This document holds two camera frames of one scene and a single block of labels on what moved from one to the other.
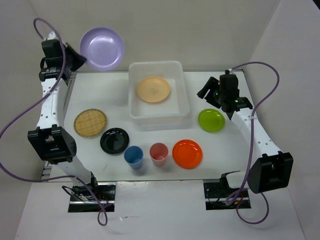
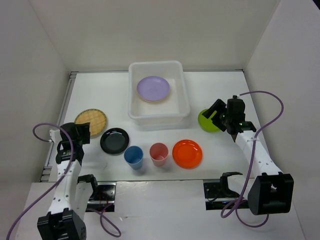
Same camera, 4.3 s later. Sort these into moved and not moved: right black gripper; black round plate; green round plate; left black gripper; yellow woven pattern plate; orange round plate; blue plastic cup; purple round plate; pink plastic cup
Moved: left black gripper; purple round plate; right black gripper
Not moved: blue plastic cup; black round plate; pink plastic cup; orange round plate; yellow woven pattern plate; green round plate
